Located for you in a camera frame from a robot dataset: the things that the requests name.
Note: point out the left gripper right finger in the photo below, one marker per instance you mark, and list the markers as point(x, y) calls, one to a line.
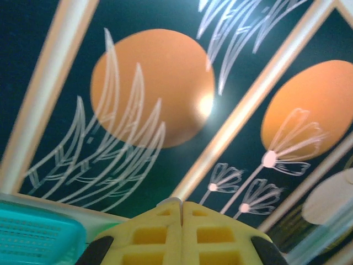
point(220, 237)

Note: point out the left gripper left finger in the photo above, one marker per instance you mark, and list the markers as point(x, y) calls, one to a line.
point(149, 237)

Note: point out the teal plastic basket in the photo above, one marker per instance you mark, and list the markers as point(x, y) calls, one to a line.
point(36, 234)

